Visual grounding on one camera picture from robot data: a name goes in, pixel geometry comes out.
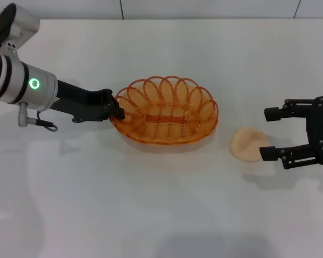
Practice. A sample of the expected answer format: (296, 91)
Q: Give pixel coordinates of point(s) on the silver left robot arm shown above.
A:
(13, 78)

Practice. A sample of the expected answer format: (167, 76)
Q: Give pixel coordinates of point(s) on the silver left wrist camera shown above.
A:
(21, 27)

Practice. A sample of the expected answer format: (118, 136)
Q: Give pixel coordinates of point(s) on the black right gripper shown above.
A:
(321, 129)

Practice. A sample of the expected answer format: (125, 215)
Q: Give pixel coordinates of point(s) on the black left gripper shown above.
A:
(83, 104)

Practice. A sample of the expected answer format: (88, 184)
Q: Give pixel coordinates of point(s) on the orange woven plastic basket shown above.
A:
(164, 119)

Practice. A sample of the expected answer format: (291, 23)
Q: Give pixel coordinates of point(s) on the beige bread bun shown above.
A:
(245, 145)

